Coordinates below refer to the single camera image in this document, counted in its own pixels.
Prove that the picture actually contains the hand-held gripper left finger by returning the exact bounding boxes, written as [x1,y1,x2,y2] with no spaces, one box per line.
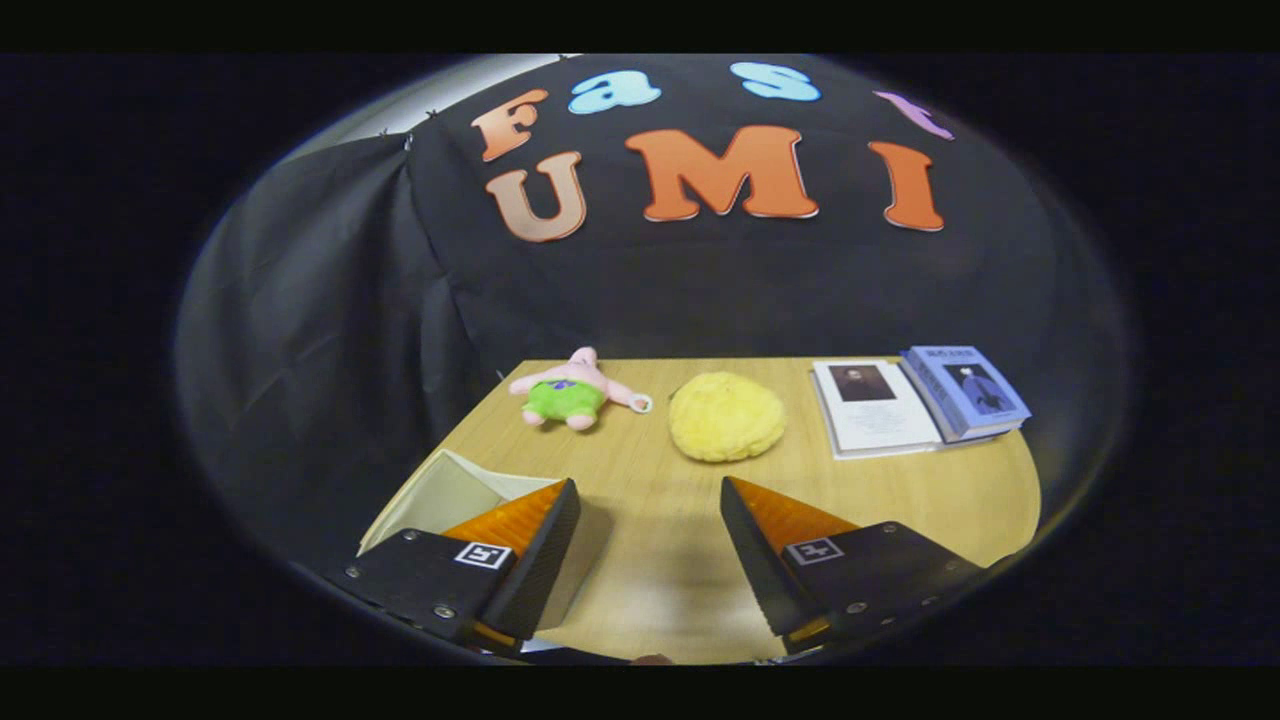
[345,477,583,658]

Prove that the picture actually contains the yellow knitted plush toy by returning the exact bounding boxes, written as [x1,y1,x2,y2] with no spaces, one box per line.
[668,372,788,463]

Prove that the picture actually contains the pink starfish plush toy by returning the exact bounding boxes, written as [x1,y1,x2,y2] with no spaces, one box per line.
[508,346,654,432]

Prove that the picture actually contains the beige fabric storage box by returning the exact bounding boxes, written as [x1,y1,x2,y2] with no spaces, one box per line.
[357,448,614,633]

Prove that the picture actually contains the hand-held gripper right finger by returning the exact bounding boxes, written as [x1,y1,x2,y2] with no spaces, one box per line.
[720,475,991,656]

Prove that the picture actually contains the blue cover book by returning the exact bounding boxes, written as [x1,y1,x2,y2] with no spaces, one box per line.
[900,345,1033,444]

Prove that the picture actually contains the white portrait cover book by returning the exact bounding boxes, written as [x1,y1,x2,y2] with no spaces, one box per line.
[808,358,943,461]

